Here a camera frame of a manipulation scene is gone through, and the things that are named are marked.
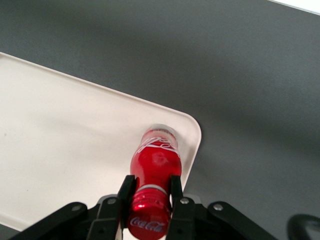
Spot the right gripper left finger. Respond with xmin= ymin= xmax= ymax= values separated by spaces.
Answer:
xmin=9 ymin=174 xmax=138 ymax=240

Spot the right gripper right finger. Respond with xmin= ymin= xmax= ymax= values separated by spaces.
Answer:
xmin=165 ymin=175 xmax=275 ymax=240

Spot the red coke bottle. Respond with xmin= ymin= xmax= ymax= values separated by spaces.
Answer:
xmin=126 ymin=123 xmax=182 ymax=240

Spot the white plastic tray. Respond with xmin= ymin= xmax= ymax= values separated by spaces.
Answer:
xmin=0 ymin=51 xmax=203 ymax=233

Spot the black cable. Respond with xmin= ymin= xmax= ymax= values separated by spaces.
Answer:
xmin=285 ymin=213 xmax=320 ymax=240

